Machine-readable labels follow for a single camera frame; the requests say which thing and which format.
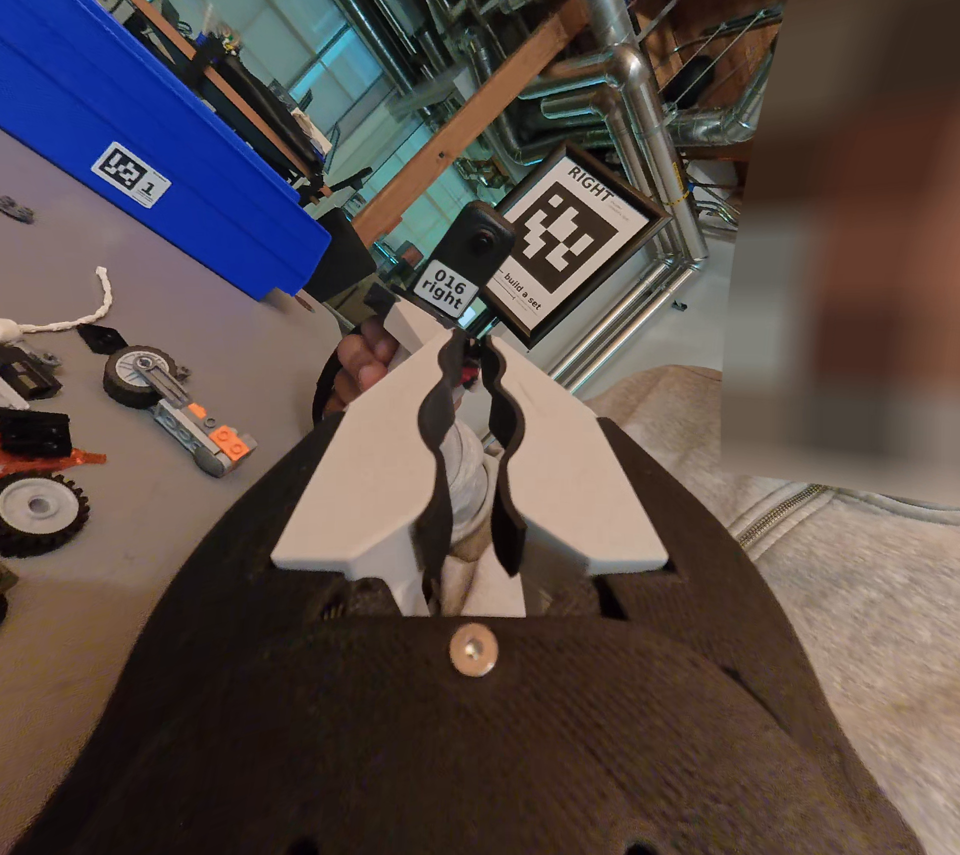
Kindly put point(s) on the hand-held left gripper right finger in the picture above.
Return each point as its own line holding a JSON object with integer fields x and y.
{"x": 577, "y": 487}

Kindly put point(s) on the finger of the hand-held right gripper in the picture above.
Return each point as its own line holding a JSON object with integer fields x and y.
{"x": 412, "y": 334}

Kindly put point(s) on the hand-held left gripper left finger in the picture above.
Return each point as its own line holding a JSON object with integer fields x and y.
{"x": 360, "y": 480}

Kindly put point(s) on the red lego piece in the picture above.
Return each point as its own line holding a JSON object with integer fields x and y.
{"x": 469, "y": 375}

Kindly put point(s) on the pile of lego pieces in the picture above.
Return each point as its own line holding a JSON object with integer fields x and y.
{"x": 135, "y": 375}

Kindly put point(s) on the person's right hand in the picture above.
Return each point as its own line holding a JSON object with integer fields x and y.
{"x": 364, "y": 364}

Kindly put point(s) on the framed tag sign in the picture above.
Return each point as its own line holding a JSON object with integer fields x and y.
{"x": 570, "y": 240}

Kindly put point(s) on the black chair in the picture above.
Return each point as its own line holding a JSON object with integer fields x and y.
{"x": 345, "y": 255}

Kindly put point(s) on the wooden beam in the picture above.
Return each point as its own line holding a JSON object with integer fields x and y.
{"x": 465, "y": 120}

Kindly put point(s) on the silver ventilation pipe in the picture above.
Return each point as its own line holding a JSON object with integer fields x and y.
{"x": 637, "y": 90}

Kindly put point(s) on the wooden workbench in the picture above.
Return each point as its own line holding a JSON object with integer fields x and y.
{"x": 225, "y": 86}

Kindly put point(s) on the person's grey hoodie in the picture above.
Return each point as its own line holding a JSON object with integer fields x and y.
{"x": 840, "y": 630}

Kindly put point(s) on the blue storage bin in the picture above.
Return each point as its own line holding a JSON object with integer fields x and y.
{"x": 150, "y": 120}

